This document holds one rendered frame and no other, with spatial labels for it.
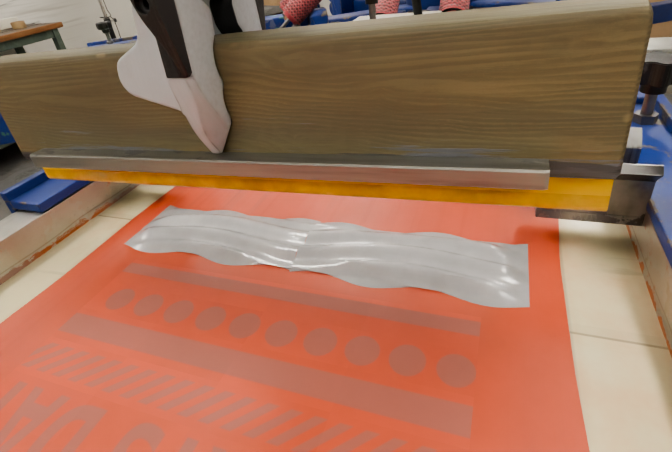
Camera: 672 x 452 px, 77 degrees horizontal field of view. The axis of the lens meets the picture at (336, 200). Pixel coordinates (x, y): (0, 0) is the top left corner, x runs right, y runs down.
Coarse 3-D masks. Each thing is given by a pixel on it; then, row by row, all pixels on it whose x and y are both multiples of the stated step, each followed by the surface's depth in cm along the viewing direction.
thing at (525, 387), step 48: (480, 240) 35; (528, 240) 35; (336, 288) 32; (384, 288) 32; (480, 336) 27; (528, 336) 27; (480, 384) 24; (528, 384) 24; (576, 384) 24; (480, 432) 22; (528, 432) 22; (576, 432) 22
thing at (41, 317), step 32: (192, 192) 49; (224, 192) 48; (256, 192) 47; (128, 224) 44; (96, 256) 40; (128, 256) 39; (160, 256) 39; (192, 256) 38; (64, 288) 36; (96, 288) 36; (32, 320) 34; (64, 320) 33; (0, 352) 31; (32, 352) 31
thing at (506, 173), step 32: (32, 160) 31; (64, 160) 30; (96, 160) 29; (128, 160) 28; (160, 160) 27; (192, 160) 26; (224, 160) 25; (256, 160) 25; (288, 160) 24; (320, 160) 23; (352, 160) 23; (384, 160) 22; (416, 160) 22; (448, 160) 21; (480, 160) 21; (512, 160) 20; (544, 160) 20
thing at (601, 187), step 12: (48, 168) 35; (60, 168) 35; (288, 180) 27; (300, 180) 27; (312, 180) 26; (324, 180) 26; (552, 180) 21; (564, 180) 21; (576, 180) 21; (588, 180) 21; (600, 180) 21; (612, 180) 20; (540, 192) 22; (552, 192) 22; (564, 192) 21; (576, 192) 21; (588, 192) 21; (600, 192) 21
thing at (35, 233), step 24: (96, 192) 46; (120, 192) 49; (24, 216) 41; (48, 216) 42; (72, 216) 44; (648, 216) 30; (0, 240) 38; (24, 240) 40; (48, 240) 42; (648, 240) 29; (0, 264) 38; (24, 264) 40; (648, 264) 29; (648, 288) 29
